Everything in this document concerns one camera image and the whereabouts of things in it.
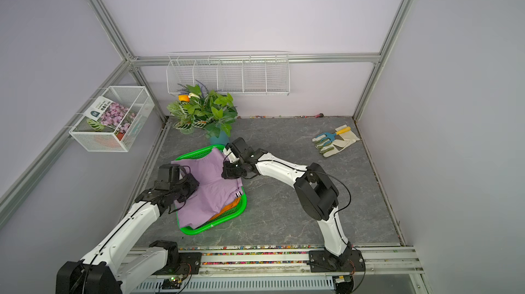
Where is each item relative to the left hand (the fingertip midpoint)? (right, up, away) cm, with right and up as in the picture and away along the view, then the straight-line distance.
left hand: (200, 183), depth 84 cm
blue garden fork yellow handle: (+63, +20, +26) cm, 71 cm away
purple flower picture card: (-29, +28, -10) cm, 41 cm away
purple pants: (+6, -2, -2) cm, 7 cm away
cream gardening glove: (+60, +13, +21) cm, 65 cm away
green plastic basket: (+11, -11, -9) cm, 18 cm away
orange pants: (+11, -10, -2) cm, 15 cm away
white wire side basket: (-34, +20, -12) cm, 41 cm away
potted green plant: (+4, +29, -3) cm, 29 cm away
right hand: (+9, +4, +1) cm, 10 cm away
